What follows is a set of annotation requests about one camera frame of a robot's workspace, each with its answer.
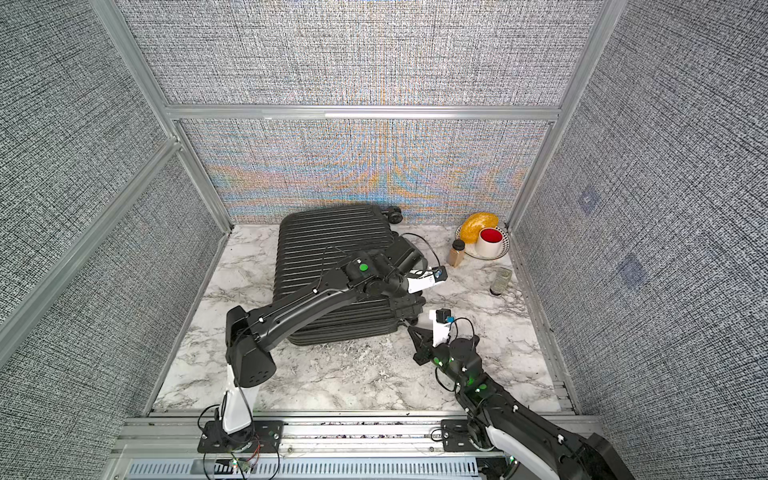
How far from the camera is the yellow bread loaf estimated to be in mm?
1118

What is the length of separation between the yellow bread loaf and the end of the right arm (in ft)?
1.58

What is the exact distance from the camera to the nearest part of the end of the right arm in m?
0.62
